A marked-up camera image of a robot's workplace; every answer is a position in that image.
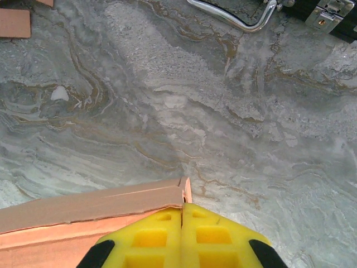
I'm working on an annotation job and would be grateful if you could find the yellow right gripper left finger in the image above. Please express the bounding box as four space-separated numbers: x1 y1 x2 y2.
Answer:
80 205 185 268

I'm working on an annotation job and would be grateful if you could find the brown paper box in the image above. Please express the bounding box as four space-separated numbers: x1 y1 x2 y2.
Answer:
0 0 55 39
0 176 192 268

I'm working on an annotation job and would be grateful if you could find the black carrying case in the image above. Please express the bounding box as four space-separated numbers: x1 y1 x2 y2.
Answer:
189 0 357 44

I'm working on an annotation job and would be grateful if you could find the chrome case latch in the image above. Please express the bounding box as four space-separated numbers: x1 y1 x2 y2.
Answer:
305 0 354 31

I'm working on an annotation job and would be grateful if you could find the chrome case handle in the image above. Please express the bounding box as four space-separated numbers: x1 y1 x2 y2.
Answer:
186 0 278 34

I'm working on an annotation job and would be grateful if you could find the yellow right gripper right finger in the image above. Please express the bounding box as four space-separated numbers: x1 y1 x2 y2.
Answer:
181 203 290 268

